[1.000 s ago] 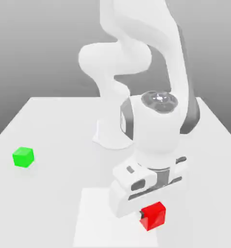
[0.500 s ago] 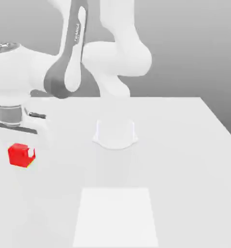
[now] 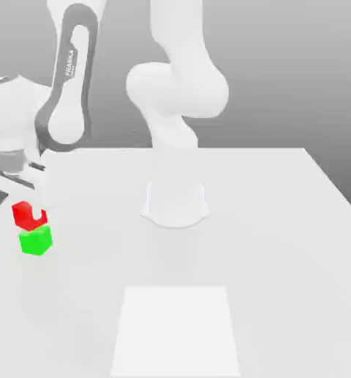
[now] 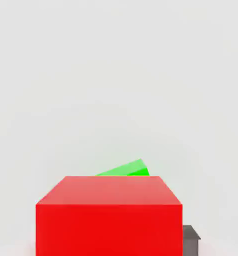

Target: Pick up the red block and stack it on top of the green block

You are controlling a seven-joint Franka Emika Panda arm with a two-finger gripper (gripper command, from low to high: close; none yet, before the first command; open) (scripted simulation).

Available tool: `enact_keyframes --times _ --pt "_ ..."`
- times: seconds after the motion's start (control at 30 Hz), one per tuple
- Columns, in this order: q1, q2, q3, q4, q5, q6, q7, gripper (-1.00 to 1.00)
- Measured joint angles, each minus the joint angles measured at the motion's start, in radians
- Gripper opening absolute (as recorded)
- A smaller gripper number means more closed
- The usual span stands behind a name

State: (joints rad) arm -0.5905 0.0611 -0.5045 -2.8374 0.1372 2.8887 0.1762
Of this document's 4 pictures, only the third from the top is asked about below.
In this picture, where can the small green cube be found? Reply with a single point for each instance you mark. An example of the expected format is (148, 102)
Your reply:
(34, 241)

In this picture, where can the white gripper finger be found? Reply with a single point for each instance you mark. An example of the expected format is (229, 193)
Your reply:
(36, 211)

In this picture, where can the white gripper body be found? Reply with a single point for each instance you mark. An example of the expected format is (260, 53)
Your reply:
(19, 189)

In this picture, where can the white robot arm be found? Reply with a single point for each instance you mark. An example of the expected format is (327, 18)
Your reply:
(175, 97)

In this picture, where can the small red cube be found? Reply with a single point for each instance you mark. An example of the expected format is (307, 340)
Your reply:
(21, 215)

